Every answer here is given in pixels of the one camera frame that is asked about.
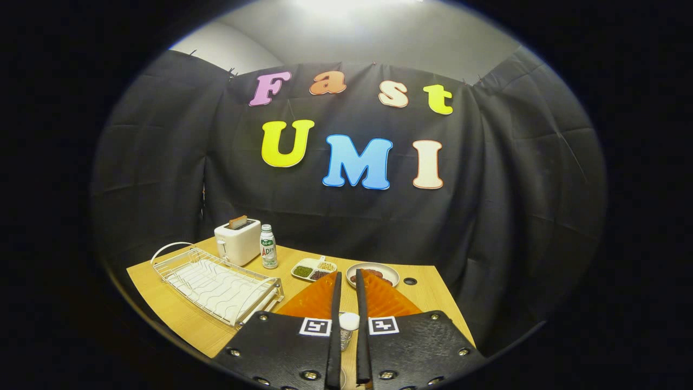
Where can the black backdrop cloth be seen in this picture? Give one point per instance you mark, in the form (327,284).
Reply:
(514,189)

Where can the white plate with meat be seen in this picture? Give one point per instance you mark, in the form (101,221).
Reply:
(391,271)

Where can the white toaster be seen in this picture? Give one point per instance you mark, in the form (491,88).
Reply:
(241,244)

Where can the red meat piece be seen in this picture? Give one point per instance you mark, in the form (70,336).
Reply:
(373,272)
(387,281)

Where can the white divided bean dish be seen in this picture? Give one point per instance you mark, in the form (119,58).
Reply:
(311,269)

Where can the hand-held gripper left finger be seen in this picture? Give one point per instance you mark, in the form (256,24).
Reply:
(334,346)

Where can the brown bread slice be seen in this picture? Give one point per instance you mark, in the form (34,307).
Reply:
(237,221)

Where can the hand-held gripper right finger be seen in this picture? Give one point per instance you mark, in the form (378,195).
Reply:
(361,346)

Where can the white green drink bottle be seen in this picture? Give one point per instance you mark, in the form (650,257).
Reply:
(269,249)

